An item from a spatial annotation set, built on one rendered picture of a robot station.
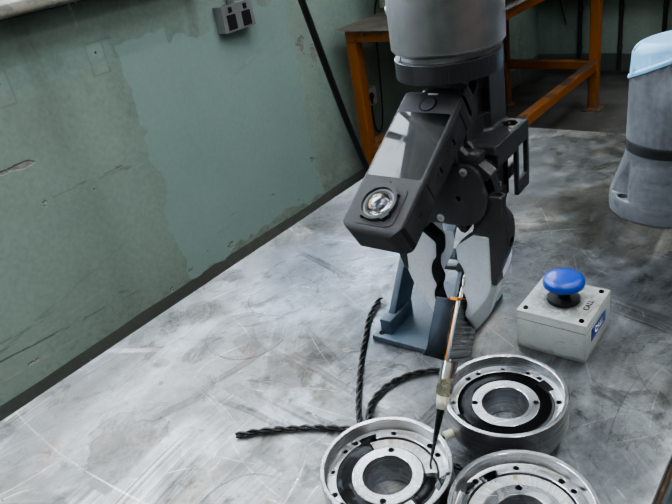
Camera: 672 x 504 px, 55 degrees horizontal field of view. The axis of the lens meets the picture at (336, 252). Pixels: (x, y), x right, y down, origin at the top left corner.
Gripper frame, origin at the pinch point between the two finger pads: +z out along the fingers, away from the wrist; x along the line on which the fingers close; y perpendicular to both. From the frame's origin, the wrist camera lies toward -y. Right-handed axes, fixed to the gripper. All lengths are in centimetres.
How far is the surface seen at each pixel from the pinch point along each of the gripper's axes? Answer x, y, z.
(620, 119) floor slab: 61, 310, 93
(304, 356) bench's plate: 20.9, 3.3, 13.3
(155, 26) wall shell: 154, 102, -5
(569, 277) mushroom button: -3.6, 17.1, 5.8
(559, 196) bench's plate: 8, 50, 13
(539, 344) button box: -1.7, 14.0, 12.4
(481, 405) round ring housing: -1.0, 1.4, 10.3
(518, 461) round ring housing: -6.2, -3.3, 10.1
